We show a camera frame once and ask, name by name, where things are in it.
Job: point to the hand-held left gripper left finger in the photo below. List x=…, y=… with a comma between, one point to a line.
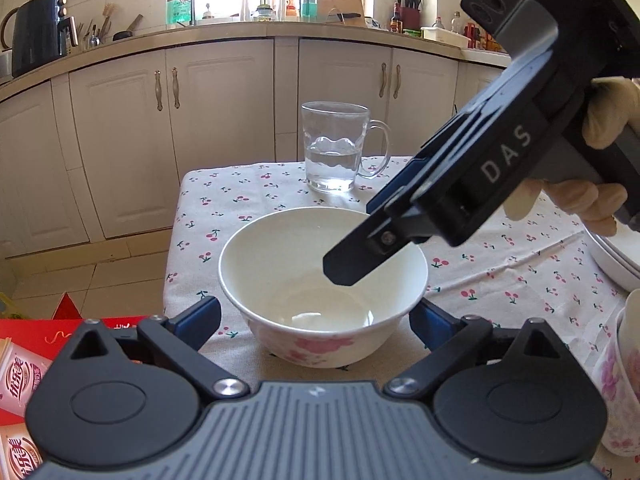
x=200, y=317

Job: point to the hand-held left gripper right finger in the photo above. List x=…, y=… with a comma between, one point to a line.
x=430, y=325

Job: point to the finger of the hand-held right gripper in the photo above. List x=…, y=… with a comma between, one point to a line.
x=350, y=260
x=395, y=187

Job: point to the white floral bowl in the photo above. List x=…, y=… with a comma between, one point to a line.
x=280, y=270
x=622, y=385

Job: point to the person's right hand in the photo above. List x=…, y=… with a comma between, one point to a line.
x=575, y=205

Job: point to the glass mug with water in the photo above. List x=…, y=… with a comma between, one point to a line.
x=330, y=160

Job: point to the cherry print tablecloth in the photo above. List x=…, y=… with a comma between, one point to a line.
x=500, y=280

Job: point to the row of condiment bottles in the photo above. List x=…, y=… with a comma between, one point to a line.
x=482, y=37

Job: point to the white plastic container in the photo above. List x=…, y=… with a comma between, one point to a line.
x=445, y=35

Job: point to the knife block with knives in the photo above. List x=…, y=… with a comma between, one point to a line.
x=410, y=12

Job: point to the dark sauce bottle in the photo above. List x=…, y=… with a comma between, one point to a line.
x=396, y=20

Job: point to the red gift box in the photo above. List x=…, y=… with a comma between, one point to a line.
x=30, y=330

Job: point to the white kitchen cabinets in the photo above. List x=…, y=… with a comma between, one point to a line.
x=225, y=135

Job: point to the wooden cutting board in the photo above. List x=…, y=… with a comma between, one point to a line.
x=340, y=2

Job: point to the teal water bottle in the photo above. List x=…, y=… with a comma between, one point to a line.
x=308, y=2

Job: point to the glass jar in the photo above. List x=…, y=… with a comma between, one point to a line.
x=264, y=12

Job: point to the kitchen countertop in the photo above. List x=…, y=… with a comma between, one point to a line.
x=200, y=30

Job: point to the steel faucet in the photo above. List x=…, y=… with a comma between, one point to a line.
x=192, y=7

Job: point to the green dish soap bottle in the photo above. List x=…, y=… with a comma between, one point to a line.
x=179, y=12

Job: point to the small black bowl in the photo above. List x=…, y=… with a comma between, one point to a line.
x=122, y=35

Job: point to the utensil holder with brushes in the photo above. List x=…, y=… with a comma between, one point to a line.
x=95, y=32

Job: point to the black electric kettle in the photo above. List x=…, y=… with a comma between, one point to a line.
x=37, y=35

